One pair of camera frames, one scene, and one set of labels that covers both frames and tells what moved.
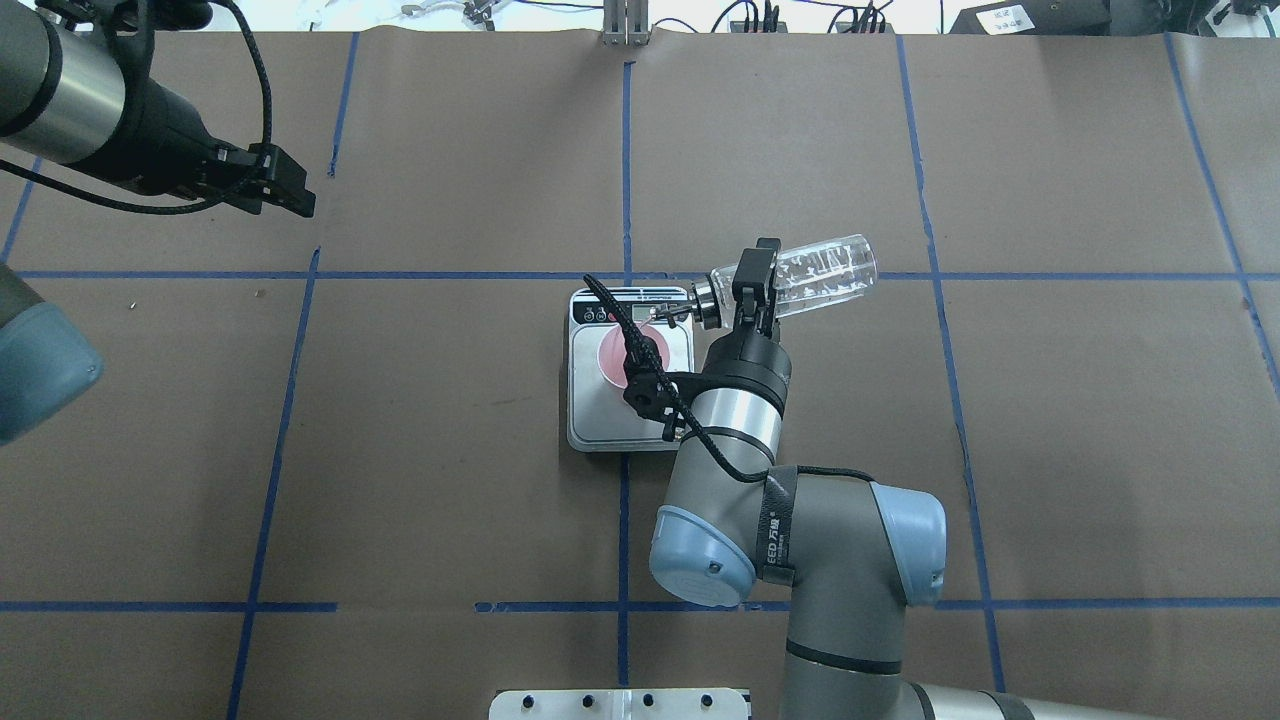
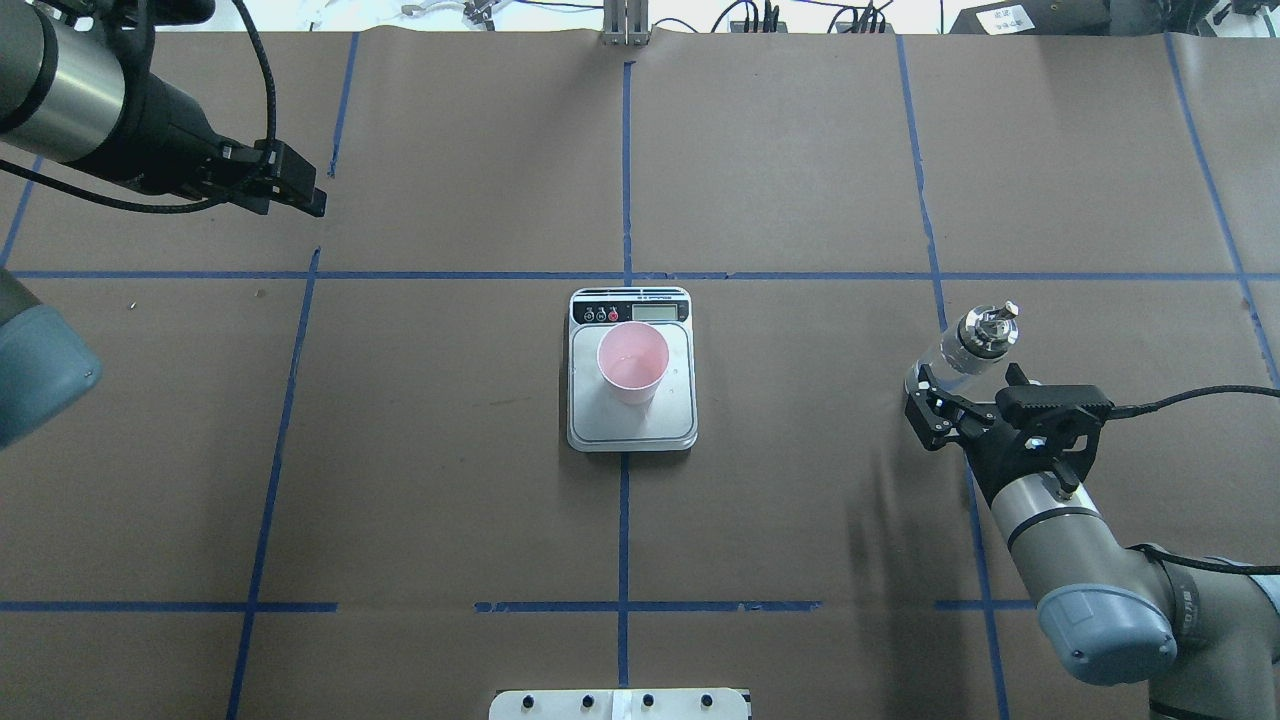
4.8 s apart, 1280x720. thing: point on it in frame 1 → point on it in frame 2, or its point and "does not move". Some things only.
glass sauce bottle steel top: x=807 y=276 → x=977 y=339
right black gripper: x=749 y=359 → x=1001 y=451
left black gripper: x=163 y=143 does not move
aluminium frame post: x=625 y=23 does not move
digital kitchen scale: x=598 y=418 does not move
